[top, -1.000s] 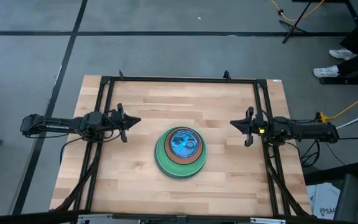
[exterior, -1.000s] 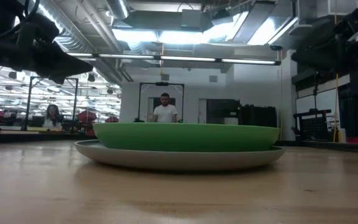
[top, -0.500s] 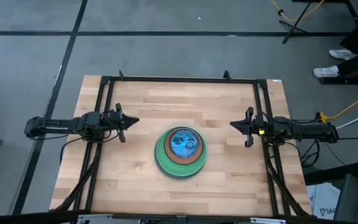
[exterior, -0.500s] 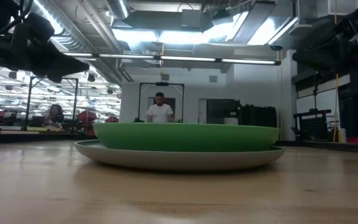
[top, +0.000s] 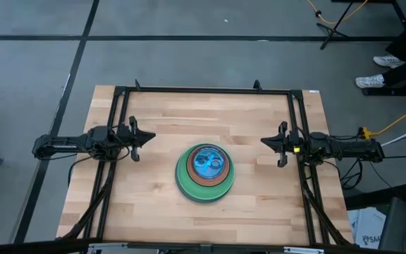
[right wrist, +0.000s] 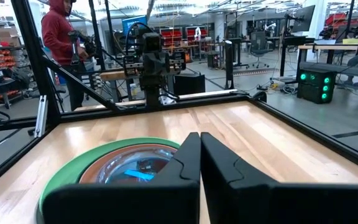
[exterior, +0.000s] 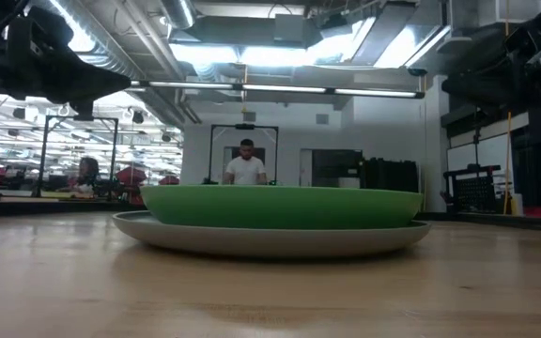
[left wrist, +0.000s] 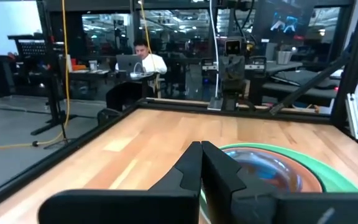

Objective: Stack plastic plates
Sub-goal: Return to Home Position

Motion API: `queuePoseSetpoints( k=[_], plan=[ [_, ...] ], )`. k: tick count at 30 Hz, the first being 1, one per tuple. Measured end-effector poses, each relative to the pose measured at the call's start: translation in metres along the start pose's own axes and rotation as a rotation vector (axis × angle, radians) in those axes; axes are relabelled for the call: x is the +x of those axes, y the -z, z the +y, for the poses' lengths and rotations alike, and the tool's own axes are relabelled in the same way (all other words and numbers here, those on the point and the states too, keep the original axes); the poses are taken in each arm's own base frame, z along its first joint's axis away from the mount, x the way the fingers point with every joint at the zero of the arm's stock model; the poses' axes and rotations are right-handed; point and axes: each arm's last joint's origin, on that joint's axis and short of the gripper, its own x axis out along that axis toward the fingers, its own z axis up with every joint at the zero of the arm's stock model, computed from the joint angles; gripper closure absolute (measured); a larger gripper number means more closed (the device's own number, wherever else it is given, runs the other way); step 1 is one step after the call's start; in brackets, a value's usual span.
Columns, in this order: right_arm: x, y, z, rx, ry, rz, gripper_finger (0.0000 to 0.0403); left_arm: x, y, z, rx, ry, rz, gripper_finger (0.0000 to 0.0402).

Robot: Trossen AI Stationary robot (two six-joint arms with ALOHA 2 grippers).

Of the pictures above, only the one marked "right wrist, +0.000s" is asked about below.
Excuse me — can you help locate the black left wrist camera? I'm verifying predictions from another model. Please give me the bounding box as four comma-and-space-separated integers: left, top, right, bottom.
142, 32, 163, 52

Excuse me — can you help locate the black monitor on stand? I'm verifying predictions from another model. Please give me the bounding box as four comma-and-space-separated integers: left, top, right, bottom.
280, 4, 316, 78

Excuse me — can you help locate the black computer case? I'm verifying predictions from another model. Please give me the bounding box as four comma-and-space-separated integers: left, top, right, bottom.
173, 72, 206, 96

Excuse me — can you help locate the orange plastic plate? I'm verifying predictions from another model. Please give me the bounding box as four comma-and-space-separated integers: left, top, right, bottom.
78, 143, 178, 185

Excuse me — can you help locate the grey office chair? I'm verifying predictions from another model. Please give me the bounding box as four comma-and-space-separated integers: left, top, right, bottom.
249, 30, 270, 69

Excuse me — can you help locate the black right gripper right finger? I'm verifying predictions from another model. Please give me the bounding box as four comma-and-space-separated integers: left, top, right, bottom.
200, 132, 358, 224

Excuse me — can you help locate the green bowl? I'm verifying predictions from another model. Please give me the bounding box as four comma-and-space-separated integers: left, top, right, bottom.
38, 136, 181, 219

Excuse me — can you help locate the person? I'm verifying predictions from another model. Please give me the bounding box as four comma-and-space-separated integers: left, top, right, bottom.
40, 0, 90, 112

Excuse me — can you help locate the red shelf unit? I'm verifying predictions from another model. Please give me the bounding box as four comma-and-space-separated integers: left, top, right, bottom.
185, 26, 210, 45
160, 27, 183, 48

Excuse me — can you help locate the black aluminium table frame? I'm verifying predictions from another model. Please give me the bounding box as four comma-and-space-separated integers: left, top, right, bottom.
0, 0, 358, 194

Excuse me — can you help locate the shelf with orange parts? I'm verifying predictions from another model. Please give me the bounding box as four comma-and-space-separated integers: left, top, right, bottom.
0, 45, 23, 70

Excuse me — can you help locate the white metal bracket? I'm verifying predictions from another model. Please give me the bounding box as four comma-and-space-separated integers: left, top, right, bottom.
34, 95, 48, 139

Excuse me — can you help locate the wooden top workbench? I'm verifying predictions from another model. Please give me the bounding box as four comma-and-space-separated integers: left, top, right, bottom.
296, 42, 358, 113

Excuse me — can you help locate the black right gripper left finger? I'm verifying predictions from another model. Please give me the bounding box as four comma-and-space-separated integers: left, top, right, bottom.
42, 131, 202, 224

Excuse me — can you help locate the black standing post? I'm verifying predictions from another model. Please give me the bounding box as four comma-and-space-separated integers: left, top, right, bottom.
223, 40, 236, 91

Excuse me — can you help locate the blue lit monitor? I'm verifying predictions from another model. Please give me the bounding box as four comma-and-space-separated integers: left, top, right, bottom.
121, 15, 148, 37

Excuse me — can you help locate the floor cable bundle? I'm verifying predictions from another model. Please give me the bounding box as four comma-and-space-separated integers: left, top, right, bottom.
255, 81, 298, 95

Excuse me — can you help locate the computer tower with green lights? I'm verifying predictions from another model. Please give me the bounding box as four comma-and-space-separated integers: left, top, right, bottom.
296, 68, 337, 105

